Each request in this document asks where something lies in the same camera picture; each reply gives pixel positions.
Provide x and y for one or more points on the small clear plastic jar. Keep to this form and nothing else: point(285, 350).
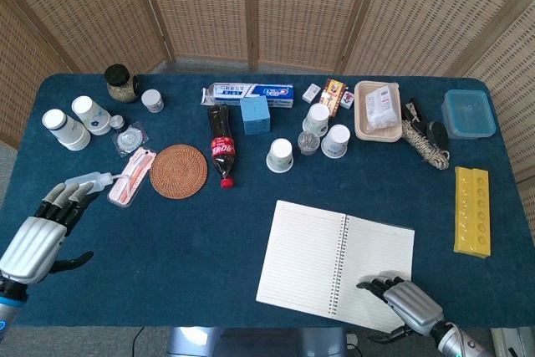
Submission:
point(308, 143)

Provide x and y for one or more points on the clear bag white contents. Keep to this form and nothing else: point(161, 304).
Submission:
point(380, 106)

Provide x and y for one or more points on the round woven rattan coaster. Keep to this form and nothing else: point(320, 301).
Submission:
point(178, 171)

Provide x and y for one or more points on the yellow plastic hole rack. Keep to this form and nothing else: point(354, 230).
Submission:
point(471, 210)

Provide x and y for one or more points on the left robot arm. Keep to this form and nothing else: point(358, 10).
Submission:
point(10, 307)

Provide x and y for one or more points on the white cream jar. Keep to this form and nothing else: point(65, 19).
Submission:
point(152, 100)

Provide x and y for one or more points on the small white red-print box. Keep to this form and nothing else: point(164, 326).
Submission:
point(347, 100)

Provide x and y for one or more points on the blue lidded plastic container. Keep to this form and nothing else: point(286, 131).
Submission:
point(468, 114)

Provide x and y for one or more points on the clear plastic squeeze bottle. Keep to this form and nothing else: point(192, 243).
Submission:
point(98, 178)

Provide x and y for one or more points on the round sewing kit packet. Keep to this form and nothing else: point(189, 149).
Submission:
point(130, 139)

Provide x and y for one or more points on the white blue toothpaste box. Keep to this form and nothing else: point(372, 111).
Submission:
point(234, 91)

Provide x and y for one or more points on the white paper cup stack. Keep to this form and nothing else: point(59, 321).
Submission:
point(66, 129)

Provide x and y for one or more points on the blue print paper cup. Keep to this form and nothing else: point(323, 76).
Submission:
point(335, 141)

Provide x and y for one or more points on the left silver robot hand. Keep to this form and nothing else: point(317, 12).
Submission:
point(31, 248)

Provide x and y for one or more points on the beige paper food tray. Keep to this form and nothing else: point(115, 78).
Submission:
point(361, 123)

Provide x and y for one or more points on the black round disc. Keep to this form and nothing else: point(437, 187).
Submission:
point(438, 134)

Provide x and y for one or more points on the light blue carton box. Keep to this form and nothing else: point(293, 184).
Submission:
point(255, 116)

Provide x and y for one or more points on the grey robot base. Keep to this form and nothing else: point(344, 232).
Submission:
point(257, 342)

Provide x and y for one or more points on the spiral notebook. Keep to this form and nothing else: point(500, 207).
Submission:
point(305, 256)

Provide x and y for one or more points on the woven bamboo folding screen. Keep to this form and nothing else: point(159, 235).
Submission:
point(200, 6)

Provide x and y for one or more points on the glass jar black lid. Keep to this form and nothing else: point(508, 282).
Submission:
point(120, 83)

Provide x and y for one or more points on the cola bottle red cap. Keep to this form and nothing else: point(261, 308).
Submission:
point(221, 148)

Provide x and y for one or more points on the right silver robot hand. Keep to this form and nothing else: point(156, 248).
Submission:
point(414, 304)

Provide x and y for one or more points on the red yellow card box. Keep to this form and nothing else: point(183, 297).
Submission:
point(332, 93)

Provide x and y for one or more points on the black hand tool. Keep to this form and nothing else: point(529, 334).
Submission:
point(418, 112)

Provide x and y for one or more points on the pink toothbrush pack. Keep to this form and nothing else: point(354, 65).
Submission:
point(134, 175)

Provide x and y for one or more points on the blue felt table cloth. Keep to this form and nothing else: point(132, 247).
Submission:
point(167, 256)

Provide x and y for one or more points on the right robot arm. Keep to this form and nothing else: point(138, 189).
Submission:
point(455, 342)

